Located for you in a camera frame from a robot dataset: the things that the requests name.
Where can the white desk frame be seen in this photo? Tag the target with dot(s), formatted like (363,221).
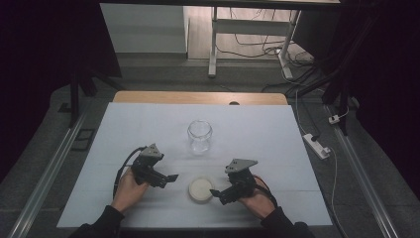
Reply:
(251,27)

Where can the black metal stand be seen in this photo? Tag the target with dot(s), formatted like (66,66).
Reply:
(74,95)
(343,95)

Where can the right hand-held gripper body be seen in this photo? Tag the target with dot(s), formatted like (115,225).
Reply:
(241,185)

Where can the white round jar lid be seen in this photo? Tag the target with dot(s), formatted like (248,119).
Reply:
(199,190)

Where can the white cabinet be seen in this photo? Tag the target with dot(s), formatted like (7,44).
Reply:
(142,29)

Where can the aluminium floor rail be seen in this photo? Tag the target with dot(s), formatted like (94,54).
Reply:
(363,178)
(46,175)

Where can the white table mat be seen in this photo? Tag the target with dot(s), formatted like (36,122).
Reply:
(251,132)

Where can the clear glass jar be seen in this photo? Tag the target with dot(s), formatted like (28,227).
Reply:
(199,142)

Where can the white power strip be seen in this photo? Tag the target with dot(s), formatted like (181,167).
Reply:
(315,145)

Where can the small white adapter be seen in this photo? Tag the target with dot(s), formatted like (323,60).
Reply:
(334,119)

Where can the person's left hand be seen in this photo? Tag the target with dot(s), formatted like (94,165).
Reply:
(127,193)

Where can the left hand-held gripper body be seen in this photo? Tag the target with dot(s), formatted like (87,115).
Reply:
(147,170)

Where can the black rectangular floor frame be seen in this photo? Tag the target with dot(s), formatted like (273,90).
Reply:
(78,140)

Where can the person's right hand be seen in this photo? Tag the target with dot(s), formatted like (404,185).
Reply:
(259,205)

